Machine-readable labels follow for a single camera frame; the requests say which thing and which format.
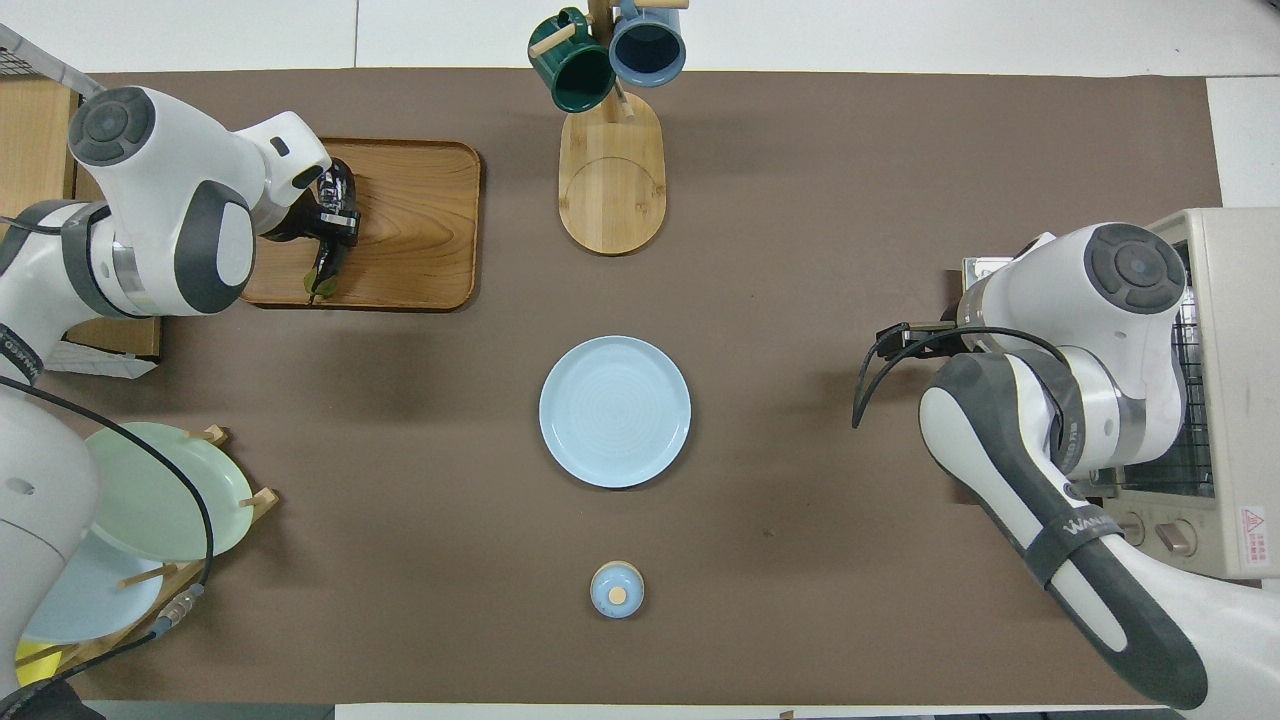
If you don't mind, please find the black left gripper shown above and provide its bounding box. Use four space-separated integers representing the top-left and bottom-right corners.
262 168 361 247

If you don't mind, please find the light blue ceramic plate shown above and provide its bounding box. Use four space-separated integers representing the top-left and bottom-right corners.
539 335 692 490
22 530 166 645

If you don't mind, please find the metal oven rack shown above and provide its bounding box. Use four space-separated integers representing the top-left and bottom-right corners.
1095 300 1217 498

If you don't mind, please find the white toaster oven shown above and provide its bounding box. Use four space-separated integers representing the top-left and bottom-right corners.
1085 207 1280 581

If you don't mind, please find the wooden serving tray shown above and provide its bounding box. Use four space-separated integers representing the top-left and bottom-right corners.
240 138 482 312

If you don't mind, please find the dark green mug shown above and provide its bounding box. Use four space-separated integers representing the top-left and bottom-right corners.
528 8 617 114

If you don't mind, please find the wooden mug tree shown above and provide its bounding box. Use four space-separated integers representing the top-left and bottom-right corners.
528 0 691 257

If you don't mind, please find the white crumpled sheet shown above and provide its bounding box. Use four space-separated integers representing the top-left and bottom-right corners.
42 343 161 379

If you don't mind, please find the wooden plate rack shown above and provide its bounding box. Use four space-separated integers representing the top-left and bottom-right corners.
15 425 281 671

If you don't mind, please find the wooden two-tier shelf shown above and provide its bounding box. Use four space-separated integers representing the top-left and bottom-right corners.
0 75 161 358

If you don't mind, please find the pale green plate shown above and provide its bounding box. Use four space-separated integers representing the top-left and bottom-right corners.
85 421 255 562

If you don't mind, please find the blue mug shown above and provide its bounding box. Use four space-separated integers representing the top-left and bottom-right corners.
608 0 688 88

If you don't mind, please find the brown table mat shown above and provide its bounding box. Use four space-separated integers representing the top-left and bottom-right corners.
0 68 1223 706

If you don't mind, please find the blue lid with wooden knob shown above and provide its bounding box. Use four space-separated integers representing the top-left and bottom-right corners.
590 561 645 619

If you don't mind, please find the yellow plate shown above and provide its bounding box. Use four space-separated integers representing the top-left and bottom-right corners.
15 640 61 689

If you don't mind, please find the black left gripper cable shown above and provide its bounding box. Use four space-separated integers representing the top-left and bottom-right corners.
0 375 216 701

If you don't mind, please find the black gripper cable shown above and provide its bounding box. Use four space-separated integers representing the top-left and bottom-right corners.
0 375 216 701
852 320 1073 431

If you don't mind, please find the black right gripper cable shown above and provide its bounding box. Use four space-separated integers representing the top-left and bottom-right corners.
852 320 1073 431

